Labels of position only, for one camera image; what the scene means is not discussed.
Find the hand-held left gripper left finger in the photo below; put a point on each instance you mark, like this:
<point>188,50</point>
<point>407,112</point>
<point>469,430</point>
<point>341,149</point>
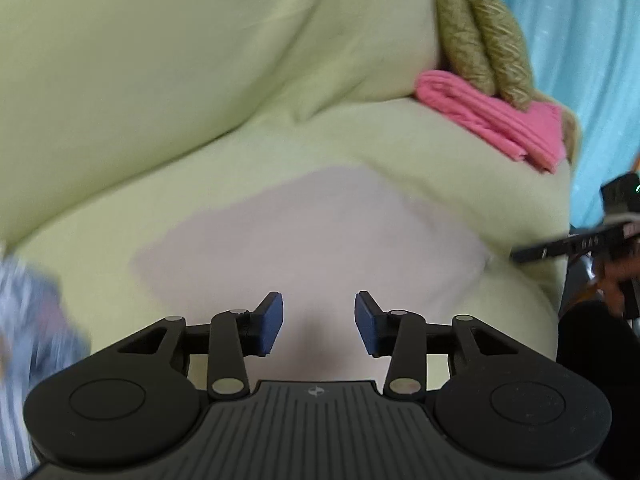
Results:
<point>270,322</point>

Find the beige cloth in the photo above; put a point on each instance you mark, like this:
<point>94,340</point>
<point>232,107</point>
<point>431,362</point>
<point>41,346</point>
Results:
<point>310,240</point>

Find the bright pink folded cloth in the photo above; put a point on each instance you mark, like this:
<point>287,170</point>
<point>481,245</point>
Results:
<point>480,110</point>

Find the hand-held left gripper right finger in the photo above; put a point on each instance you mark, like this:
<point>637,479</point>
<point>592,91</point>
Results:
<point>367,322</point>

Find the blue patterned garment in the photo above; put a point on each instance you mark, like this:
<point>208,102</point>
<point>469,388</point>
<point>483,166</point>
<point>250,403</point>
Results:
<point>30,320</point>

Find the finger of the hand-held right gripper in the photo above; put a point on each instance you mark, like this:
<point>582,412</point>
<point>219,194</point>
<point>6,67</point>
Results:
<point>565,245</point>

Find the light green sofa cover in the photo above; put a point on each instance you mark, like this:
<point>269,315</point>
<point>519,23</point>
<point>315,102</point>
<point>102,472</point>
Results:
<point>150,85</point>

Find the olive woven cushion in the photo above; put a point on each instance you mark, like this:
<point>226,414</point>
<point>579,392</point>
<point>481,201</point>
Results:
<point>462,35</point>
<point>505,50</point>

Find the person's right hand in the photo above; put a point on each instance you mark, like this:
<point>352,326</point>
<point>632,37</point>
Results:
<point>612,280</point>

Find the person's dark clothing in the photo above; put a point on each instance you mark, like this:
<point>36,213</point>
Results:
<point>590,350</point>

